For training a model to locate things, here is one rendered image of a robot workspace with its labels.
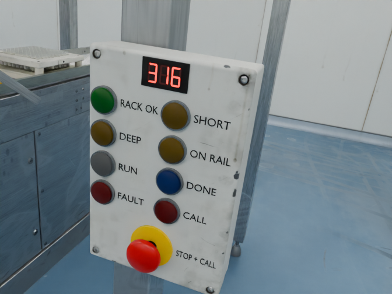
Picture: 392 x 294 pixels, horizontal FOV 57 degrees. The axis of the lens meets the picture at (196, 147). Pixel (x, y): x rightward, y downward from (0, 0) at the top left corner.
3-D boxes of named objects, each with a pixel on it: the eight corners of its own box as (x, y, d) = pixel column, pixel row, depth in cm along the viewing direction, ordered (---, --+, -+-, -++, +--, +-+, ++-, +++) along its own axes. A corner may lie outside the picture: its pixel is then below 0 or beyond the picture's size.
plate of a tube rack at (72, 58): (39, 69, 119) (39, 62, 118) (-19, 57, 126) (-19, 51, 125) (84, 60, 141) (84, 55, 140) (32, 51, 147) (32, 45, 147)
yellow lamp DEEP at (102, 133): (111, 149, 38) (111, 125, 37) (88, 143, 39) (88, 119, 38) (115, 147, 39) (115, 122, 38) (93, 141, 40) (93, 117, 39)
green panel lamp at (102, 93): (112, 116, 37) (112, 90, 36) (88, 111, 38) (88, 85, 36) (116, 115, 37) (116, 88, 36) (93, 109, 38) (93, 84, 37)
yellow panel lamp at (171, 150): (181, 167, 36) (184, 142, 35) (156, 161, 37) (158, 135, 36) (184, 164, 37) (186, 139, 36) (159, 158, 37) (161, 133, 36)
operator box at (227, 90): (217, 299, 41) (256, 70, 31) (88, 254, 46) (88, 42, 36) (230, 267, 46) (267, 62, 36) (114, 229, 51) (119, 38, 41)
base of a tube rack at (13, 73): (39, 83, 121) (39, 76, 120) (-17, 71, 128) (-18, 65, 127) (84, 73, 143) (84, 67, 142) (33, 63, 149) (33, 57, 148)
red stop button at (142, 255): (155, 281, 39) (157, 251, 38) (122, 269, 40) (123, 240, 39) (171, 256, 43) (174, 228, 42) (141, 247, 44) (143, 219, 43)
